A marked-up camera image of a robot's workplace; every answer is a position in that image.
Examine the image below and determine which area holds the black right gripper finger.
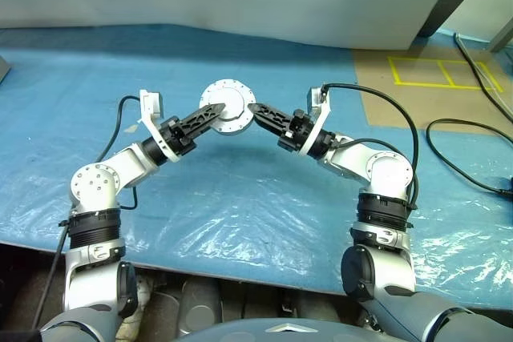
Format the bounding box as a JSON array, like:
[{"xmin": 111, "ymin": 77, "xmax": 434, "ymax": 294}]
[
  {"xmin": 247, "ymin": 105, "xmax": 289, "ymax": 140},
  {"xmin": 247, "ymin": 103, "xmax": 297, "ymax": 130}
]

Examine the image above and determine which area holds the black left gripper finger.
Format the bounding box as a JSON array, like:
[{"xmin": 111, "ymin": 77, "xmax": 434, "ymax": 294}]
[
  {"xmin": 181, "ymin": 102, "xmax": 226, "ymax": 135},
  {"xmin": 187, "ymin": 106, "xmax": 226, "ymax": 147}
]

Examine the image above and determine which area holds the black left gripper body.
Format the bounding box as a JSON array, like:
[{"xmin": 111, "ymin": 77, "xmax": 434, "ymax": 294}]
[{"xmin": 159, "ymin": 116, "xmax": 197, "ymax": 157}]

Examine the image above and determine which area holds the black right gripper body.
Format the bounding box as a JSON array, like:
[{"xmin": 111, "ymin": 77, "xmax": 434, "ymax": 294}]
[{"xmin": 277, "ymin": 108, "xmax": 316, "ymax": 154}]

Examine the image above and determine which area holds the silver round motor lid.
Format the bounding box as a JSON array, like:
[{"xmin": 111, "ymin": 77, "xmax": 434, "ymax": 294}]
[{"xmin": 199, "ymin": 78, "xmax": 257, "ymax": 121}]

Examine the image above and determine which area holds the blue plastic table cover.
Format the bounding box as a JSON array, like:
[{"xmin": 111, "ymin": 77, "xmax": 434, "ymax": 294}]
[{"xmin": 0, "ymin": 23, "xmax": 513, "ymax": 311}]

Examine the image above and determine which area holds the brown cardboard sheet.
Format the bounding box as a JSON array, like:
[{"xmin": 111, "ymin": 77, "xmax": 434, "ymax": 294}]
[{"xmin": 352, "ymin": 43, "xmax": 513, "ymax": 127}]

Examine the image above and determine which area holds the grey rounded cylinder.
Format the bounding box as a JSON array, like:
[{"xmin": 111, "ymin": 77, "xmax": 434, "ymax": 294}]
[{"xmin": 178, "ymin": 280, "xmax": 224, "ymax": 335}]

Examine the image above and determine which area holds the grey flat box corner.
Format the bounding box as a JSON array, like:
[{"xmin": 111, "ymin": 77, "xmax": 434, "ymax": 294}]
[{"xmin": 0, "ymin": 55, "xmax": 12, "ymax": 87}]

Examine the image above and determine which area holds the grey robot torso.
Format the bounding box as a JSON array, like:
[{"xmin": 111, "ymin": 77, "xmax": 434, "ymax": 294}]
[{"xmin": 172, "ymin": 317, "xmax": 386, "ymax": 342}]

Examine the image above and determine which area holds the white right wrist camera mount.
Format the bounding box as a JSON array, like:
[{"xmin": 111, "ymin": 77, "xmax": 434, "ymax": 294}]
[{"xmin": 298, "ymin": 84, "xmax": 333, "ymax": 157}]

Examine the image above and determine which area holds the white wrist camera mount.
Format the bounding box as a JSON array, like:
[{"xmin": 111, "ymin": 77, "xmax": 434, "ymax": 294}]
[
  {"xmin": 298, "ymin": 84, "xmax": 333, "ymax": 157},
  {"xmin": 138, "ymin": 88, "xmax": 189, "ymax": 163}
]

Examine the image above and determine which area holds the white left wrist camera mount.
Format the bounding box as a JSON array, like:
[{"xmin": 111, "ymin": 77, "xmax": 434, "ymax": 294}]
[{"xmin": 138, "ymin": 88, "xmax": 189, "ymax": 163}]

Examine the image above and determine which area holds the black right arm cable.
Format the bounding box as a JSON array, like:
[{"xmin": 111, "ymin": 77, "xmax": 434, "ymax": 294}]
[{"xmin": 320, "ymin": 82, "xmax": 420, "ymax": 213}]

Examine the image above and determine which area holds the black power cable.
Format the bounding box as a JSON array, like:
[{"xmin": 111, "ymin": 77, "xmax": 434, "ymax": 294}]
[{"xmin": 425, "ymin": 118, "xmax": 513, "ymax": 199}]

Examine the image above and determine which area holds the thin black cable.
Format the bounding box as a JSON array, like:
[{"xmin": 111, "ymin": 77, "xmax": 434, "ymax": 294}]
[{"xmin": 454, "ymin": 32, "xmax": 513, "ymax": 119}]

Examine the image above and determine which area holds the grey cable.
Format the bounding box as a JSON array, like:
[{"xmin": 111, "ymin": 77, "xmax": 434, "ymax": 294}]
[{"xmin": 456, "ymin": 35, "xmax": 513, "ymax": 111}]

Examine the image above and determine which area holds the aluminium frame post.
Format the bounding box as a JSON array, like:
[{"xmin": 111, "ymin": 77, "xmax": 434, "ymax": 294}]
[{"xmin": 487, "ymin": 17, "xmax": 513, "ymax": 54}]

